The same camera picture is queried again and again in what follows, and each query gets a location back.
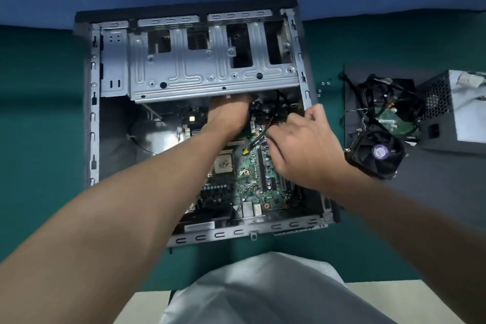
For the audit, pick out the person's right forearm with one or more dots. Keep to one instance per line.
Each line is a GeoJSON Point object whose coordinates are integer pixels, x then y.
{"type": "Point", "coordinates": [417, 236]}

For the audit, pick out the person's right hand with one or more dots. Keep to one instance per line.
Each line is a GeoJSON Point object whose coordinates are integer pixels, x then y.
{"type": "Point", "coordinates": [311, 153]}

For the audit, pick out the person's left hand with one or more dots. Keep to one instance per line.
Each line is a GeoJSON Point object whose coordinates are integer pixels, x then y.
{"type": "Point", "coordinates": [228, 113]}

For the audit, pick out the silver power supply unit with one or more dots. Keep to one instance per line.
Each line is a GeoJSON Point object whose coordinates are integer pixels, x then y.
{"type": "Point", "coordinates": [467, 118]}

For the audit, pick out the black side panel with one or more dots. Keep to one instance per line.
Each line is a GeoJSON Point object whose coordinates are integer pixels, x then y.
{"type": "Point", "coordinates": [448, 183]}

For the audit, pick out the person's left forearm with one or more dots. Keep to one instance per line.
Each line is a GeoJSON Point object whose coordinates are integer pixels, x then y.
{"type": "Point", "coordinates": [106, 229]}

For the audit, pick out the silver metal drive cage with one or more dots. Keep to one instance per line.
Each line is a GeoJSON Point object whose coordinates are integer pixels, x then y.
{"type": "Point", "coordinates": [174, 77]}

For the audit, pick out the desktop computer case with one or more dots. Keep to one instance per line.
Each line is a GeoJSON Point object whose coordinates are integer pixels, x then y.
{"type": "Point", "coordinates": [114, 134]}

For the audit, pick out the hard drive with cables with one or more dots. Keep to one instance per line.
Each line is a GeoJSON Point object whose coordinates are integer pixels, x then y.
{"type": "Point", "coordinates": [391, 118]}

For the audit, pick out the cluster of silver screws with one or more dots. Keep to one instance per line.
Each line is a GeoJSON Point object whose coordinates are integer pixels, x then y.
{"type": "Point", "coordinates": [323, 83]}

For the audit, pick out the black processor cooler fan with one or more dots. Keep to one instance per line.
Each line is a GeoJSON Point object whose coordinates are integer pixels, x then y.
{"type": "Point", "coordinates": [379, 153]}

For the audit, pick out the green floor mat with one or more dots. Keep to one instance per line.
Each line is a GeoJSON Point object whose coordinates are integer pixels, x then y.
{"type": "Point", "coordinates": [38, 145]}

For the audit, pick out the person's white shirt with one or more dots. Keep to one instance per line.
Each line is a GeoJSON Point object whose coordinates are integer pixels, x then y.
{"type": "Point", "coordinates": [273, 293]}

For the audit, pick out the green motherboard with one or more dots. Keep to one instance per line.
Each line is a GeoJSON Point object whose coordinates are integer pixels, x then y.
{"type": "Point", "coordinates": [250, 183]}

